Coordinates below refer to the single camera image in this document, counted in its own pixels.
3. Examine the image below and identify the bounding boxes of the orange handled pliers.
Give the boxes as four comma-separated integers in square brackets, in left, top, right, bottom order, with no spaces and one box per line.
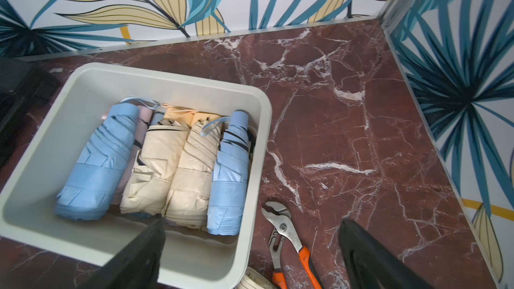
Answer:
[260,201,324,289]

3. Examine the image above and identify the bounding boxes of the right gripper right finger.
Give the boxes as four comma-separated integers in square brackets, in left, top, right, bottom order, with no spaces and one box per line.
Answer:
[338,218,432,288]

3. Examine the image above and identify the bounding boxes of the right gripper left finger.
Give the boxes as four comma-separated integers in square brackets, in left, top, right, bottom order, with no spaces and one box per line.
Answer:
[82,216,166,288]

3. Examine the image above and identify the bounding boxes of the black plastic tool case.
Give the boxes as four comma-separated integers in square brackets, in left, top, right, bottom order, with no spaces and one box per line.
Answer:
[1,56,60,165]

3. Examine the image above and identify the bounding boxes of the beige plastic storage box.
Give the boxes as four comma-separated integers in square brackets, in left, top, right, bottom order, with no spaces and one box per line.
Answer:
[0,62,273,289]

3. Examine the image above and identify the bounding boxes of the beige black strap umbrella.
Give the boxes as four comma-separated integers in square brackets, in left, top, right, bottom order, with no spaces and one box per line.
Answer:
[235,266,276,289]

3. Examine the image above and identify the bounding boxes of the pink umbrella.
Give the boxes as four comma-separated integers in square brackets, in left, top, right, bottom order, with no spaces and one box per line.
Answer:
[111,106,153,206]

